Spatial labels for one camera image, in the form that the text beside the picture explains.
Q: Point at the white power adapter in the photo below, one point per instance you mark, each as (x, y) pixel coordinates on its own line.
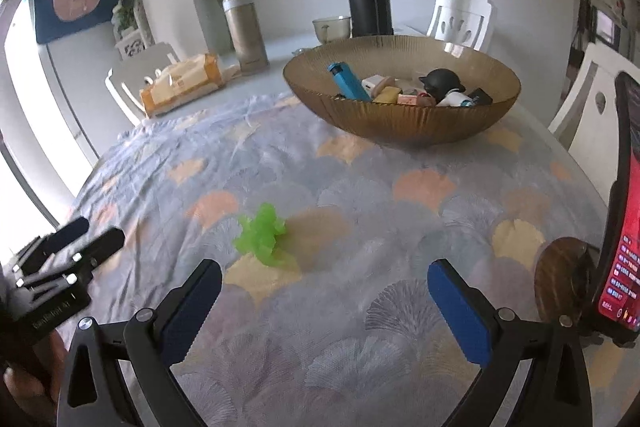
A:
(375, 84)

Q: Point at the green translucent leaf toy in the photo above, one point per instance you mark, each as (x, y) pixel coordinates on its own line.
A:
(259, 235)

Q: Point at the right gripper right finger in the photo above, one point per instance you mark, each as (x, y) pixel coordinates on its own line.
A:
(556, 391)

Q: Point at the floral patterned tablecloth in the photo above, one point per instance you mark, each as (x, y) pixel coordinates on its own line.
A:
(343, 332)

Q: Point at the white chair near right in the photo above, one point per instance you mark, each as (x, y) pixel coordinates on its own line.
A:
(589, 110)

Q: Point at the brown ribbed glass bowl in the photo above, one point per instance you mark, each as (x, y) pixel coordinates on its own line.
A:
(403, 90)

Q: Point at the blue lighter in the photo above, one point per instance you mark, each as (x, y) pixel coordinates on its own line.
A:
(348, 83)

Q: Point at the black helmet figurine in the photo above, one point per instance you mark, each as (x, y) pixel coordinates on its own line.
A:
(445, 87)

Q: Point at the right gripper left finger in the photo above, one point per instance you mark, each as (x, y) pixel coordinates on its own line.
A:
(94, 391)

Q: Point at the smartphone on stand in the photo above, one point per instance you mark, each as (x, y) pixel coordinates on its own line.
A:
(615, 303)

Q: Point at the white carved shelf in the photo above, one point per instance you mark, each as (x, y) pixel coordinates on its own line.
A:
(131, 28)

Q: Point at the orange tissue pack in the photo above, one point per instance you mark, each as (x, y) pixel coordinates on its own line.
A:
(181, 83)

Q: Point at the pink rectangular box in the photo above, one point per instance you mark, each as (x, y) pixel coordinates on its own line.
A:
(420, 99)

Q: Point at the white chair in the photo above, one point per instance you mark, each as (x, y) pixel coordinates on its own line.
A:
(125, 80)
(467, 23)
(589, 110)

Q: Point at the person left hand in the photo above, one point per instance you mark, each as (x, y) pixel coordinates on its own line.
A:
(37, 401)

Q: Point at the round wooden phone stand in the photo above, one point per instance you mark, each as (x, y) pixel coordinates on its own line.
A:
(565, 273)

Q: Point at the white chair far right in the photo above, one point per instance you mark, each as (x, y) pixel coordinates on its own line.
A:
(467, 23)

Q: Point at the white chair far left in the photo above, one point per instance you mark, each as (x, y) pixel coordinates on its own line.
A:
(125, 80)

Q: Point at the blue wall hanging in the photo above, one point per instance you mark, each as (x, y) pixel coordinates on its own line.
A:
(55, 19)

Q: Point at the black rectangular box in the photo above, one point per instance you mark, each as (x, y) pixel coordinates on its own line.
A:
(479, 97)

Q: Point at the metal ashtray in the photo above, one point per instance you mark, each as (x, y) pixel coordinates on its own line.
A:
(299, 51)

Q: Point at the champagne gold thermos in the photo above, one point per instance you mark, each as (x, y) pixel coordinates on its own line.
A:
(246, 35)

